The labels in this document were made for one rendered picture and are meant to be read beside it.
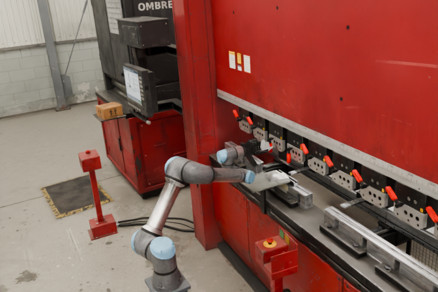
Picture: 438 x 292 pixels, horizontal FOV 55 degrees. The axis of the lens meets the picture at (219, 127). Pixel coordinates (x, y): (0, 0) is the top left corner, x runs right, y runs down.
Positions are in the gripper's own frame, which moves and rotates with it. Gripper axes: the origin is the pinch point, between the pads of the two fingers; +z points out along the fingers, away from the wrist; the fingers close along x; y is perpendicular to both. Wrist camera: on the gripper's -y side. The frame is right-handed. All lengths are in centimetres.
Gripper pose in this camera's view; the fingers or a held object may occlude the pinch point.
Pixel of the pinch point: (270, 147)
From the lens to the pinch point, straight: 265.2
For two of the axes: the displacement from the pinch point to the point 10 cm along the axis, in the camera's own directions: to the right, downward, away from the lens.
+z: 9.0, -2.0, 3.9
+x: -4.3, -2.7, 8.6
